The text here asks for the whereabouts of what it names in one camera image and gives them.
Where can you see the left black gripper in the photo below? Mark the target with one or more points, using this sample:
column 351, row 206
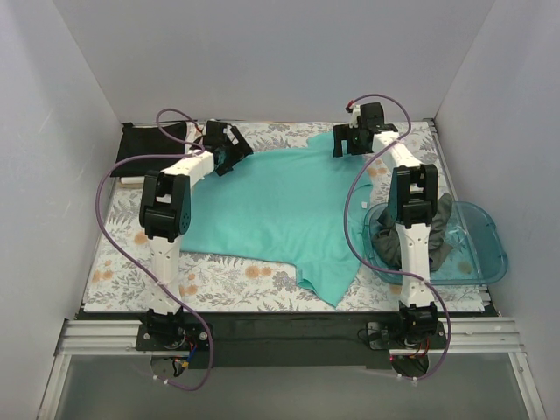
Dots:
column 228, row 150

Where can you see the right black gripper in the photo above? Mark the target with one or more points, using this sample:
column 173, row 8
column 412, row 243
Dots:
column 353, row 132

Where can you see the teal t shirt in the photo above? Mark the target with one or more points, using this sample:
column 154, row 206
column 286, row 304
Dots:
column 300, row 206

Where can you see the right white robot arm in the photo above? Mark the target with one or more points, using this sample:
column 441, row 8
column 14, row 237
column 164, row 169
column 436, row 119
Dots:
column 412, row 205

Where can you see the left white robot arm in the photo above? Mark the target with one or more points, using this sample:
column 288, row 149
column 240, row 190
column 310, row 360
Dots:
column 165, row 216

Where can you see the folded white t shirt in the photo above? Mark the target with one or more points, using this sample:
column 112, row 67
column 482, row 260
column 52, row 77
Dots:
column 131, row 180

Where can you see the dark grey t shirt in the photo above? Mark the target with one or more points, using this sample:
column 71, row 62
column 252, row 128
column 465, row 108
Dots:
column 385, row 242

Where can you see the folded black t shirt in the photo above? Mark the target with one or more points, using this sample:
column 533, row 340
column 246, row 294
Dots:
column 144, row 149

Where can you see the folded beige t shirt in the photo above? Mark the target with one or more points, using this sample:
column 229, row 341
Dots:
column 131, row 185

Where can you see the blue transparent plastic basket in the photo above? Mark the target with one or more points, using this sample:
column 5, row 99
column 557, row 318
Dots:
column 477, row 258

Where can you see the floral table cloth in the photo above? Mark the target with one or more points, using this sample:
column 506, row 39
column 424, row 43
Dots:
column 214, row 283

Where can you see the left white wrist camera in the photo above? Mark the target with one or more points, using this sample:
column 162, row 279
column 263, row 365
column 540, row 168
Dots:
column 204, row 141

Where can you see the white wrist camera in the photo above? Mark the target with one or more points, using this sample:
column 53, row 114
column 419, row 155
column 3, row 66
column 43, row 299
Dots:
column 204, row 141
column 354, row 110

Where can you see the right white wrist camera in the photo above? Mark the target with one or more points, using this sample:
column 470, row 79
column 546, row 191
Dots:
column 354, row 110

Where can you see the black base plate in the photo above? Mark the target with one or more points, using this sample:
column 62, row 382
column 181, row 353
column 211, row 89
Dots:
column 292, row 339

